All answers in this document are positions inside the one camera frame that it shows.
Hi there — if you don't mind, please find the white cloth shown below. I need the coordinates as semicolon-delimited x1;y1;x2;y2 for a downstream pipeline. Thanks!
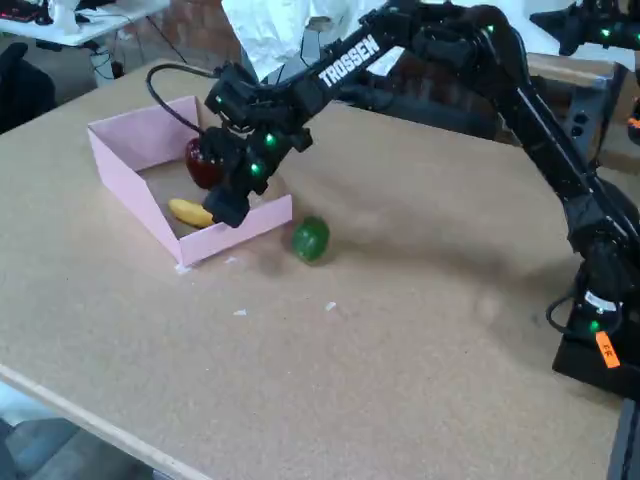
219;0;389;84

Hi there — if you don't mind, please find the small black camera box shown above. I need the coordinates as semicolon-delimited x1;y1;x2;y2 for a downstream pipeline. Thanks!
207;62;262;125

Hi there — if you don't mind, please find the wooden workbench top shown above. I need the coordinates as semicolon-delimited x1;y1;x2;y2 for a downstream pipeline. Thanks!
524;49;629;92

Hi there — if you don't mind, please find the grey metal frame post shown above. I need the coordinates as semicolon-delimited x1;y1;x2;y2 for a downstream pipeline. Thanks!
563;64;627;167

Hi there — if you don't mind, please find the pink cardboard box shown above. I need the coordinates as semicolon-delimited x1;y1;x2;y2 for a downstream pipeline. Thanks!
87;95;294;267

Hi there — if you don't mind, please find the white figure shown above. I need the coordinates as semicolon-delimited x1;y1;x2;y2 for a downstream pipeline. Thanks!
49;0;81;34

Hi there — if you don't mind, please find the orange label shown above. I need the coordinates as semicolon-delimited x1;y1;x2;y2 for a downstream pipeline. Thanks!
594;330;622;370

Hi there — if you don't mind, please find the round green toy fruit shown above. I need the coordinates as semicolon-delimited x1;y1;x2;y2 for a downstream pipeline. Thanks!
291;215;331;265

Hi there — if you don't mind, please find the yellow toy banana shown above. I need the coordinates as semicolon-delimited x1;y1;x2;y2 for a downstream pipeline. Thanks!
168;198;216;230

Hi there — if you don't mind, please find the dark red toy pomegranate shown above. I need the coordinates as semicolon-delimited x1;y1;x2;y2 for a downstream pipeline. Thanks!
184;138;226;190

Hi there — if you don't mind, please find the looped black camera cable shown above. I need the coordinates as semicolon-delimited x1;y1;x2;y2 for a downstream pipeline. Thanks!
146;63;221;136

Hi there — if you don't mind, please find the black office chair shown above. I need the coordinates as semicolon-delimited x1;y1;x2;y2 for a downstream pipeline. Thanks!
0;42;56;135

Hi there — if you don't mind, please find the dark metal table leg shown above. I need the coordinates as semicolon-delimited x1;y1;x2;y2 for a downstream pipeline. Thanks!
606;397;640;480

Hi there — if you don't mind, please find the black base cable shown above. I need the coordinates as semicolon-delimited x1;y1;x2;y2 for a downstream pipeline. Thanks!
545;294;581;334

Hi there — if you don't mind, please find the white background table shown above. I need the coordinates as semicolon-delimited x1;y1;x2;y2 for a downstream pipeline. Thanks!
0;0;171;47

